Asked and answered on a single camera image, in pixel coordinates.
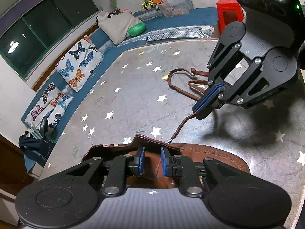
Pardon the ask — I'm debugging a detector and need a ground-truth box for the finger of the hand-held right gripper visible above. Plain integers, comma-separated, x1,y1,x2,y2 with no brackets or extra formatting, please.
193,58,286,121
193,38,243,113

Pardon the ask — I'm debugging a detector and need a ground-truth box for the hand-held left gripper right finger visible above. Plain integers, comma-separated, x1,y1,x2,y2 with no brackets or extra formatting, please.
160,147,236,197

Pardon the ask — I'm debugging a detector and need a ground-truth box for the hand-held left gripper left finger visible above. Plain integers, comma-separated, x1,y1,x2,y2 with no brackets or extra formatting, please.
68,146,146,197

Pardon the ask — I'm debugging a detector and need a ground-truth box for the brown shoelace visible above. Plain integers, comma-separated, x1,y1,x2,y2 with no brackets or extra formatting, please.
167,67,233,145

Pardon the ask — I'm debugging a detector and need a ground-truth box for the brown leather shoe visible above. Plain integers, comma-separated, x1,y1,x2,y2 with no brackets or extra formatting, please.
81,135,250,189

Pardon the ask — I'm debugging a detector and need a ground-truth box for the red plastic stool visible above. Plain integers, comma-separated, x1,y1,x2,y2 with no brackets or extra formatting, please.
216,0,246,37

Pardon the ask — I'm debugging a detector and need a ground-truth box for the blue sofa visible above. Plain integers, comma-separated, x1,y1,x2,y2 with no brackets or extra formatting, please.
21,7,220,172

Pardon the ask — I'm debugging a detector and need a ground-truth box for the clear plastic storage box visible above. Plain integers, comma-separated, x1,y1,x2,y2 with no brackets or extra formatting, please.
156,0,193,18

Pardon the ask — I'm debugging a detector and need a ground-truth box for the green bowl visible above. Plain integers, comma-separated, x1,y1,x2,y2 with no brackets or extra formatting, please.
128,22,146,37

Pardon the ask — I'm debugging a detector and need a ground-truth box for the dark blue backpack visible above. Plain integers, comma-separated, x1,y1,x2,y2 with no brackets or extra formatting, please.
18,117,56,167

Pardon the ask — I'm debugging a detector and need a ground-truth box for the butterfly print cushion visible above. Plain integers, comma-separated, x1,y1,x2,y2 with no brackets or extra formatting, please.
55,35,105,92
24,82,75,134

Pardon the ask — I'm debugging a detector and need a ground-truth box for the teddy bear with yellow vest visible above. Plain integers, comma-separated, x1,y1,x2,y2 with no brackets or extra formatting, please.
141,0,154,12

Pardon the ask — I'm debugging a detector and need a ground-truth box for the beige pillow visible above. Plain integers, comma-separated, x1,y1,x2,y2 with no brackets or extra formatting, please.
96,11,147,46

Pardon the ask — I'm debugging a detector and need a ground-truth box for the panda plush toy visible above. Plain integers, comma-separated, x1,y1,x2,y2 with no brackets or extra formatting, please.
96,12,117,23

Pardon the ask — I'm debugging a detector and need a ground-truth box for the artificial flower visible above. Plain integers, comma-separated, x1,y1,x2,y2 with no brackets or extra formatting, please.
105,0,121,13

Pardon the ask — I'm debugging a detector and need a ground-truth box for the dark glass window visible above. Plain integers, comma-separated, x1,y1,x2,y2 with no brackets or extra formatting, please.
0,0,100,81

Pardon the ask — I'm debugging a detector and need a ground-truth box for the purple roller blind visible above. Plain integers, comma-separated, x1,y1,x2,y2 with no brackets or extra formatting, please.
0,0,81,31

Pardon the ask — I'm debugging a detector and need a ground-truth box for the brown wooden wall rail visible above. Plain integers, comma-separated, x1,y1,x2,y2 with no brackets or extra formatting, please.
32,24,100,92

